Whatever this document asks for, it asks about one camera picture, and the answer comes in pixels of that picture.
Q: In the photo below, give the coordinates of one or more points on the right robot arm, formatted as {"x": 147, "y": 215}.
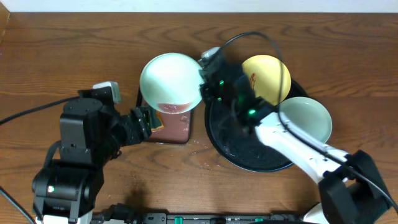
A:
{"x": 244, "y": 114}

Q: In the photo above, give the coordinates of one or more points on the light blue plate front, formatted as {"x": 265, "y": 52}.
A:
{"x": 170, "y": 83}

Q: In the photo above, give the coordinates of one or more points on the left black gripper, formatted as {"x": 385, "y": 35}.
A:
{"x": 142, "y": 123}

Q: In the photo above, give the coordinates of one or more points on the black rectangular water tray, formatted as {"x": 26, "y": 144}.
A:
{"x": 176, "y": 126}

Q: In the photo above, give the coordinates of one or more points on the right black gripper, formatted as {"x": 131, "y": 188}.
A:
{"x": 208, "y": 96}

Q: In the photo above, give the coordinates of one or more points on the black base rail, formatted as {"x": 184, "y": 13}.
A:
{"x": 124, "y": 214}

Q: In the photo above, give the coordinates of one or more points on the round black serving tray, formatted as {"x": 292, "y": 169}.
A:
{"x": 244, "y": 151}

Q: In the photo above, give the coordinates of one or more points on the green yellow sponge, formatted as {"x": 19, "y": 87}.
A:
{"x": 155, "y": 120}

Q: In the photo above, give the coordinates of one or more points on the yellow dirty plate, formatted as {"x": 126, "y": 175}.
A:
{"x": 269, "y": 78}

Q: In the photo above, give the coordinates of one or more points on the light blue plate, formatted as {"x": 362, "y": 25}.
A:
{"x": 309, "y": 115}
{"x": 170, "y": 83}

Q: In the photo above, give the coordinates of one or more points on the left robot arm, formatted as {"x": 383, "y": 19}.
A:
{"x": 92, "y": 133}

